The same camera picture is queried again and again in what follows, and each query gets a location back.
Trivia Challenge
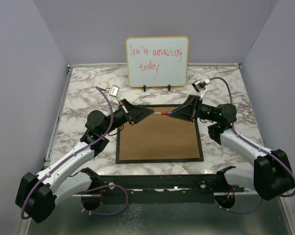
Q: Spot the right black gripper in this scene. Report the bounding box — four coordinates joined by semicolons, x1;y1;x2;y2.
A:
168;94;219;122

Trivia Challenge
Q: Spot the aluminium table edge rail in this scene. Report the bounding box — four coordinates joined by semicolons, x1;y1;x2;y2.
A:
41;65;72;170

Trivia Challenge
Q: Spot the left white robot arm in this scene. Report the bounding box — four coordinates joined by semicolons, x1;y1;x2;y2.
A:
15;99;154;223

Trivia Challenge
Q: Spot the yellow-framed whiteboard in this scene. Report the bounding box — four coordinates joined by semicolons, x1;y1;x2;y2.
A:
126;36;189;88

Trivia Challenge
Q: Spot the black picture frame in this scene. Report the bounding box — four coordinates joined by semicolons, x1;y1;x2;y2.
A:
115;104;204;164

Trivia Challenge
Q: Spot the black whiteboard stand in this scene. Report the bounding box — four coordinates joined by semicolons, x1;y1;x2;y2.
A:
142;84;172;92

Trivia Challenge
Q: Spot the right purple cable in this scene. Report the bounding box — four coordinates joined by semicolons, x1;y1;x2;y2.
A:
205;76;295;214

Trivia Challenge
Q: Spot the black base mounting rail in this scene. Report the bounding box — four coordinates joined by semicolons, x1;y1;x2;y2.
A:
91;174;244;204

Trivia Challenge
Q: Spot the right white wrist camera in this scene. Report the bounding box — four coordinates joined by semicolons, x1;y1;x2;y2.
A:
192;79;210;99

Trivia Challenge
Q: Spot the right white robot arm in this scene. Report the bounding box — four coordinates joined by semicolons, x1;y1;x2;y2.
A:
168;95;295;201

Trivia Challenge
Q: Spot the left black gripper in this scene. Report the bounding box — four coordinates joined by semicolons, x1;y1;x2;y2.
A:
101;98;155;136

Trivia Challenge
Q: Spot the purple cable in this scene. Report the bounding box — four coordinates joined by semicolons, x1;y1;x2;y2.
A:
20;86;130;220
205;76;295;214

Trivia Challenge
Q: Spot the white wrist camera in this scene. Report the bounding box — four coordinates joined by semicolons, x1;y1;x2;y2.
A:
192;79;210;99
106;85;120;97

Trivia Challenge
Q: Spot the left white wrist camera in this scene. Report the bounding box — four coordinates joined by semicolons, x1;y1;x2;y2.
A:
106;85;120;97

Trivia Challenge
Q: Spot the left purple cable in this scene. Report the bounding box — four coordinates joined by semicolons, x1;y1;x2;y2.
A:
20;86;130;220

